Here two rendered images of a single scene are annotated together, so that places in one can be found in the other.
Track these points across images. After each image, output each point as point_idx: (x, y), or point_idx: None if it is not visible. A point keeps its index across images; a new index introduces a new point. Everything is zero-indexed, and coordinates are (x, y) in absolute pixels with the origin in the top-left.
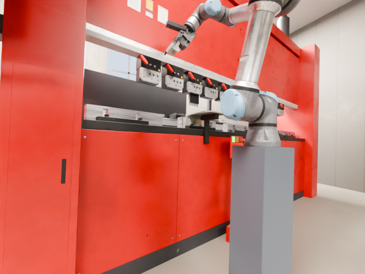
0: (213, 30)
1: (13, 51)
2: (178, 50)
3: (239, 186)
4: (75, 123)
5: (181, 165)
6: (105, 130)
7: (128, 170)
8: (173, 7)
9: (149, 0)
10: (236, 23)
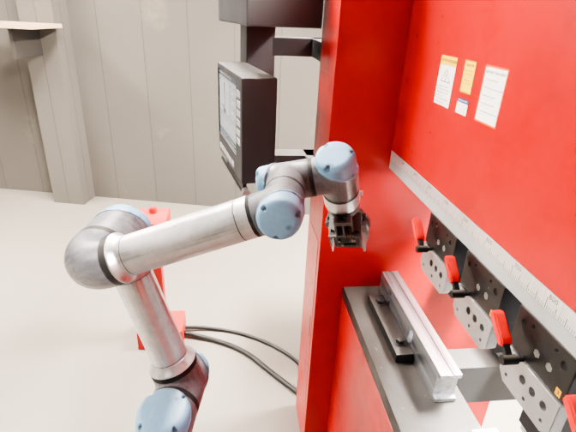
0: None
1: (310, 211)
2: (332, 249)
3: None
4: (315, 290)
5: None
6: (349, 317)
7: (351, 391)
8: (530, 48)
9: (470, 64)
10: (245, 241)
